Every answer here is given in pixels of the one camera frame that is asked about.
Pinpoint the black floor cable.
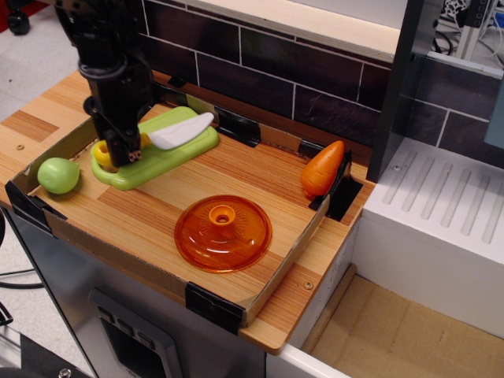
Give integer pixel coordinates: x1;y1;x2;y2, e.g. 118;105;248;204
0;268;43;290

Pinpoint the light wooden upper shelf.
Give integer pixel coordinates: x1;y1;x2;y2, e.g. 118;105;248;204
185;0;407;63

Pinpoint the cardboard fence with black tape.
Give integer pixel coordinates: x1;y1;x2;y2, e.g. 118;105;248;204
1;72;373;350

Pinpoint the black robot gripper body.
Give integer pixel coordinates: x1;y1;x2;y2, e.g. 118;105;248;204
54;1;153;130

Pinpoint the toy oven front panel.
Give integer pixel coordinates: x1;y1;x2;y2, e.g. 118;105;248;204
89;289;183;377

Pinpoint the green plastic cutting board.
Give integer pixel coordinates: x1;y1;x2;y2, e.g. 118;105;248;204
91;106;219;191

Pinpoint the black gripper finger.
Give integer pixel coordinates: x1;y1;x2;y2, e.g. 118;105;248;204
113;126;141;167
92;112;115;165

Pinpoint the green toy pear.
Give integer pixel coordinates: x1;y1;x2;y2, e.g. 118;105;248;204
37;157;80;195

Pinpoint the orange toy carrot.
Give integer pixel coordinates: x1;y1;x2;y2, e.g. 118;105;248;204
300;140;345;197

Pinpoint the black chair caster wheel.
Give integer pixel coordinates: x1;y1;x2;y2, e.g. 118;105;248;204
7;9;30;35

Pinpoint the yellow handled white toy knife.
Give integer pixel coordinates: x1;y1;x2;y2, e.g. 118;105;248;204
94;112;216;168

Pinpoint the white toy sink drainboard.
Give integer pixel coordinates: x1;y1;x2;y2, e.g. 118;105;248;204
353;139;503;337

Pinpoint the orange transparent pot lid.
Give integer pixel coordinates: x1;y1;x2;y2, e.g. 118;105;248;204
174;195;272;273

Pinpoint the black upright cabinet post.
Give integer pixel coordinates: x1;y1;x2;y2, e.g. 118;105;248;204
366;1;443;183

